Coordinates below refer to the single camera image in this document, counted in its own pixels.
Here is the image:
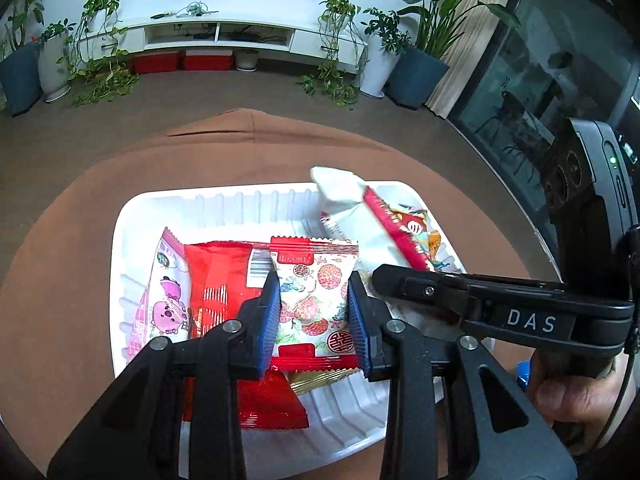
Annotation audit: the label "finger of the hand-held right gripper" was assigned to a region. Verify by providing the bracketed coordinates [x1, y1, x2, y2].
[347, 270, 578, 480]
[47, 269, 282, 480]
[372, 264, 473, 335]

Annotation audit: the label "white red lychee snack packet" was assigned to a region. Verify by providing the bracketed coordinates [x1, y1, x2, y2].
[270, 235, 361, 372]

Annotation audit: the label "red and gold snack packet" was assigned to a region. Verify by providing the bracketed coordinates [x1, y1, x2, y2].
[289, 366, 362, 395]

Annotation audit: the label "white and red snack packet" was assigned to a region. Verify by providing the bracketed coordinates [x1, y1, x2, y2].
[310, 166, 458, 342]

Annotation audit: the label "pink cartoon snack packet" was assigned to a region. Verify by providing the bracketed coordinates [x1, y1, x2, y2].
[125, 226, 194, 364]

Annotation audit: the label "white plastic tray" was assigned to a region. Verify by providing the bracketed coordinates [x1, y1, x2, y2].
[109, 181, 496, 466]

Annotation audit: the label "person's right hand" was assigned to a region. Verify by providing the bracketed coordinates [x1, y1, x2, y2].
[527, 352, 635, 428]

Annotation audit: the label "dark glass door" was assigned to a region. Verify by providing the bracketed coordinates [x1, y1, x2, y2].
[447, 0, 640, 261]

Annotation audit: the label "large-leaf plant in dark pot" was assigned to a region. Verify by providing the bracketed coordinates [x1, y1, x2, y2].
[385, 0, 523, 111]

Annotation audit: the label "bushy plant in white pot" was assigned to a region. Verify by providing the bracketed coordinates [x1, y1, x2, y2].
[360, 7, 417, 99]

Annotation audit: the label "wooden slat panel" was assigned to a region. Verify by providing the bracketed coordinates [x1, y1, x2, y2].
[425, 0, 524, 121]

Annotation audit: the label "trailing vine plant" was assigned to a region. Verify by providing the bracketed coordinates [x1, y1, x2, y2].
[299, 0, 369, 109]
[64, 0, 142, 109]

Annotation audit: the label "red storage box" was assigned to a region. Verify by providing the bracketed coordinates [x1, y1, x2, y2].
[132, 52, 182, 75]
[182, 50, 235, 72]

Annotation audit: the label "white television cabinet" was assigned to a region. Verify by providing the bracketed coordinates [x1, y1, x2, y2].
[75, 10, 369, 69]

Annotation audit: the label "leafy plant in white pot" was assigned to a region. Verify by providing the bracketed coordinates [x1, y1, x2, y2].
[36, 19, 77, 104]

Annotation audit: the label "thin tree in dark pot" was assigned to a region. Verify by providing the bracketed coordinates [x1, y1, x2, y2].
[0, 0, 47, 117]

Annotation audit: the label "cables on cabinet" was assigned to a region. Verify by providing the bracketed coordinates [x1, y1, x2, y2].
[150, 2, 221, 21]

